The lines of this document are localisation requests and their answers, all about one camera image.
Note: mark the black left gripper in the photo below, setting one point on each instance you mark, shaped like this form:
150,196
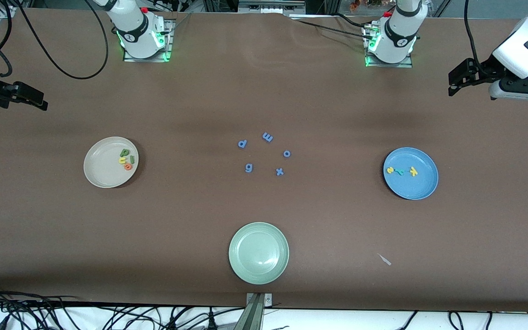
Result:
484,68

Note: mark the yellow foam letter k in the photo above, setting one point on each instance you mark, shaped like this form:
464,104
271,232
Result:
413,171

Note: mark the green foam letter p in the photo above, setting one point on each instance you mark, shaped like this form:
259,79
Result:
124,152

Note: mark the teal foam letter y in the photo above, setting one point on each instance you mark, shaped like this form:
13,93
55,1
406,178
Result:
400,172

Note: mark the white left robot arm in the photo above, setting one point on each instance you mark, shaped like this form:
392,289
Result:
399,32

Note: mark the beige round plate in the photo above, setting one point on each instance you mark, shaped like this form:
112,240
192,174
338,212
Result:
103,167

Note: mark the blue round plate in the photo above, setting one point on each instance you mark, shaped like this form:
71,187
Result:
415,188

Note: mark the small orange object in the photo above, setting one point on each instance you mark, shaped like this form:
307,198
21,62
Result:
354,4

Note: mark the blue foam letter o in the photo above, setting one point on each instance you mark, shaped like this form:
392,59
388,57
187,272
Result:
284,153

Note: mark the brown table mat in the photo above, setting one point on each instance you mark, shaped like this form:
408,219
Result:
337,229

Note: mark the small grey tape scrap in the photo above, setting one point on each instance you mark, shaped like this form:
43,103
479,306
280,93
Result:
384,259

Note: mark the blue foam letter m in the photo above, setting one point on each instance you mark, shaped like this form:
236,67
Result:
267,137

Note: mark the blue foam letter x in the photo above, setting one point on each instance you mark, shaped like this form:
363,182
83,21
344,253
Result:
280,172

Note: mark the blue foam letter d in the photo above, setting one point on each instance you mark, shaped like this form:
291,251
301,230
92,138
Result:
242,144

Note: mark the blue foam letter g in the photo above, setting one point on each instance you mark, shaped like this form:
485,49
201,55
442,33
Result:
249,167

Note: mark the green round plate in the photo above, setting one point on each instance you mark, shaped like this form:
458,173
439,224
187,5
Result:
258,253

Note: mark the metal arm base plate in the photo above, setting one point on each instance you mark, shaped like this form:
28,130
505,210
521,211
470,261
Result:
169,41
387,65

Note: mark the aluminium frame bar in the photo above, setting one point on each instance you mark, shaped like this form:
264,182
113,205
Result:
271,7

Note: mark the aluminium profile post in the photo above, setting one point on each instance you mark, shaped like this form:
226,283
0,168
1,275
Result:
255,314

